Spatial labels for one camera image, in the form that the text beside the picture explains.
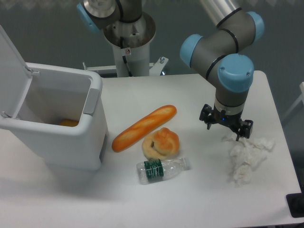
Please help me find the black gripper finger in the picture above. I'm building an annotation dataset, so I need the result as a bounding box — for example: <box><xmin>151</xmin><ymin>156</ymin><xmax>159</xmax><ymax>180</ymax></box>
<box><xmin>231</xmin><ymin>119</ymin><xmax>253</xmax><ymax>142</ymax></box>
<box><xmin>199</xmin><ymin>104</ymin><xmax>214</xmax><ymax>130</ymax></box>

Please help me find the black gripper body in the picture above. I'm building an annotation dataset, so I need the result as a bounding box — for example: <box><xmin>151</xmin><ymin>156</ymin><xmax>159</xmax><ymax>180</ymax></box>
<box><xmin>211</xmin><ymin>104</ymin><xmax>244</xmax><ymax>131</ymax></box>

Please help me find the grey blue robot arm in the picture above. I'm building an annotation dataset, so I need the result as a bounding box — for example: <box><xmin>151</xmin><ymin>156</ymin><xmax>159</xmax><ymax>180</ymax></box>
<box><xmin>76</xmin><ymin>0</ymin><xmax>265</xmax><ymax>138</ymax></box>

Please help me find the round knotted bread roll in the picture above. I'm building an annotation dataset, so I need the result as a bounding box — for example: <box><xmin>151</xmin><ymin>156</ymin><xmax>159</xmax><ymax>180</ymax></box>
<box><xmin>152</xmin><ymin>127</ymin><xmax>180</xmax><ymax>155</ymax></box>

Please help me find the orange bread inside bin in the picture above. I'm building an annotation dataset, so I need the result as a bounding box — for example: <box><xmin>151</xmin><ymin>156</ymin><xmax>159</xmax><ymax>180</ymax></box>
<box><xmin>58</xmin><ymin>119</ymin><xmax>79</xmax><ymax>127</ymax></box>

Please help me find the crumpled white tissue paper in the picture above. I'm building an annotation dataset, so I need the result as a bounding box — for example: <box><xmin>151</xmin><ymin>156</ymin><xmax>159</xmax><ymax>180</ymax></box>
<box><xmin>222</xmin><ymin>133</ymin><xmax>275</xmax><ymax>187</ymax></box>

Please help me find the long orange baguette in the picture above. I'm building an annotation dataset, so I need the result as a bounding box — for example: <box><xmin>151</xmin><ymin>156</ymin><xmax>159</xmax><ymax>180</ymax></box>
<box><xmin>112</xmin><ymin>104</ymin><xmax>177</xmax><ymax>152</ymax></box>

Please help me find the clear plastic bottle green label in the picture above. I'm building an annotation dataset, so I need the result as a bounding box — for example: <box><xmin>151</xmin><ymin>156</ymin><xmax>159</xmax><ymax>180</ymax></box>
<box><xmin>136</xmin><ymin>158</ymin><xmax>190</xmax><ymax>184</ymax></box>

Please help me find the black device at table edge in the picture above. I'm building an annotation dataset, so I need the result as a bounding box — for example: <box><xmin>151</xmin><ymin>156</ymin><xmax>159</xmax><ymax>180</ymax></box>
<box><xmin>286</xmin><ymin>193</ymin><xmax>304</xmax><ymax>218</ymax></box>

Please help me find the white trash bin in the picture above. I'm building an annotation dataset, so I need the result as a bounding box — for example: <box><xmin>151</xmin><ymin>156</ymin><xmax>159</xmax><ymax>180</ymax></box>
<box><xmin>0</xmin><ymin>63</ymin><xmax>107</xmax><ymax>170</ymax></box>

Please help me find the white bin lid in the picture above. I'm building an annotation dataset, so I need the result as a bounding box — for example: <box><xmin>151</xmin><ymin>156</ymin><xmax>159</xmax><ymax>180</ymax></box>
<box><xmin>0</xmin><ymin>28</ymin><xmax>40</xmax><ymax>118</ymax></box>

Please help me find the ring shaped bagel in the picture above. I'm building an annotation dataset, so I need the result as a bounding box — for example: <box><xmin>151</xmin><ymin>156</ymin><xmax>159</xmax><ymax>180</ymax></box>
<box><xmin>142</xmin><ymin>133</ymin><xmax>175</xmax><ymax>160</ymax></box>

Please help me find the white frame at right edge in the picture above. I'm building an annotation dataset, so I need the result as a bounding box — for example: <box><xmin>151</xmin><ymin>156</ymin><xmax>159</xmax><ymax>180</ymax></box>
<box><xmin>282</xmin><ymin>82</ymin><xmax>304</xmax><ymax>126</ymax></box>

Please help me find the black cable on pedestal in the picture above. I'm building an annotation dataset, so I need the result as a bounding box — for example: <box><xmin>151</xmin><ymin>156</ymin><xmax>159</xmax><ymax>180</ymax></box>
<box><xmin>120</xmin><ymin>37</ymin><xmax>133</xmax><ymax>77</ymax></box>

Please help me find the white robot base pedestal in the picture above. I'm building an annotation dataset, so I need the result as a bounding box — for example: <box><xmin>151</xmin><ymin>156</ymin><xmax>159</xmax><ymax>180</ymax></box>
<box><xmin>82</xmin><ymin>11</ymin><xmax>169</xmax><ymax>78</ymax></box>

